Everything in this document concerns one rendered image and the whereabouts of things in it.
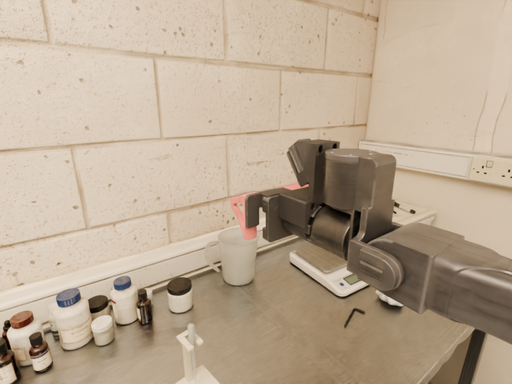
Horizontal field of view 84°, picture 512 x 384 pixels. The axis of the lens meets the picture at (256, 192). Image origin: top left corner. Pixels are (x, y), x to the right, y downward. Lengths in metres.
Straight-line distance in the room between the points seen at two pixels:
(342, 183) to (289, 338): 0.55
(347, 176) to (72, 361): 0.73
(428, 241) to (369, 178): 0.08
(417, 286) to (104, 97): 0.78
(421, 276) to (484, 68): 1.11
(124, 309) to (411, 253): 0.72
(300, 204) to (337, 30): 1.06
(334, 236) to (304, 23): 0.97
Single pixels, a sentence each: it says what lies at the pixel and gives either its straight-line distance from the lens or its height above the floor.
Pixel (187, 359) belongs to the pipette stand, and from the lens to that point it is 0.67.
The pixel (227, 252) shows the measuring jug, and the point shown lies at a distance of 0.89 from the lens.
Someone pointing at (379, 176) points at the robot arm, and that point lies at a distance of 0.31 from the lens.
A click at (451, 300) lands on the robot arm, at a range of 0.29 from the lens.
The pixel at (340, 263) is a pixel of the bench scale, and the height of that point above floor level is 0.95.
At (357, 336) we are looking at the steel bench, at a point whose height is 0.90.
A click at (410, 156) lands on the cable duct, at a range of 1.37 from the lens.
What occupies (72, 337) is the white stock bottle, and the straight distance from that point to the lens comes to 0.85.
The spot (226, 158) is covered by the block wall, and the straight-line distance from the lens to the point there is 1.00.
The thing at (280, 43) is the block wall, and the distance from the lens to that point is 1.12.
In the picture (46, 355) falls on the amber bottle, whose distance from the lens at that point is 0.84.
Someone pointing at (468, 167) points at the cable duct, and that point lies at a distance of 1.29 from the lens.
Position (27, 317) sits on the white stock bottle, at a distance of 0.84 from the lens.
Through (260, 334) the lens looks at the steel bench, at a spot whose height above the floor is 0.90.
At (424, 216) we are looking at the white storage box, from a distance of 1.27.
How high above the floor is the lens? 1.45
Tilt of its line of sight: 17 degrees down
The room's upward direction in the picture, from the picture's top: straight up
